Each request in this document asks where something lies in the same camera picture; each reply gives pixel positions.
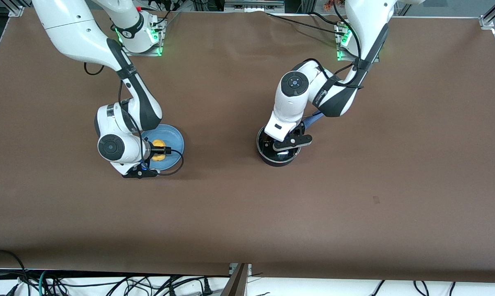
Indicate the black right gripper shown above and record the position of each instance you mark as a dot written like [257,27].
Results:
[164,151]

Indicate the yellow potato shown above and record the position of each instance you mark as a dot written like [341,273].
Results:
[159,143]

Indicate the glass lid with blue knob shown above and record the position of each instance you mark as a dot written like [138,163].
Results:
[265,153]

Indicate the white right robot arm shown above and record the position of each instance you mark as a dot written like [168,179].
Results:
[83,37]

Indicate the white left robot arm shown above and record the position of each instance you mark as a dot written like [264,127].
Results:
[296,102]

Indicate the blue round plate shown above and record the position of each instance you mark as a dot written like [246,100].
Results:
[175,139]

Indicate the brown table cover sheet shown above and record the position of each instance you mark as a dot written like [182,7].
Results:
[231,213]

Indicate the orange object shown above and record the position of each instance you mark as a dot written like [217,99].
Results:
[332,5]

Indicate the white lower shelf board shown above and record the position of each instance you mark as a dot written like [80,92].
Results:
[313,289]

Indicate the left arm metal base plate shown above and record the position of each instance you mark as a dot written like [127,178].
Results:
[344,55]

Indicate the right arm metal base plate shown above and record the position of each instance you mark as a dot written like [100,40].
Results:
[153,51]

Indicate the grey metal rail box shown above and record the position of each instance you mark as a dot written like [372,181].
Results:
[253,5]

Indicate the aluminium profile post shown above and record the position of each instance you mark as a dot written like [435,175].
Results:
[237,283]

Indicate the aluminium frame corner bracket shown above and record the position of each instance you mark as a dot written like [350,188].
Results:
[16,11]
[486,22]

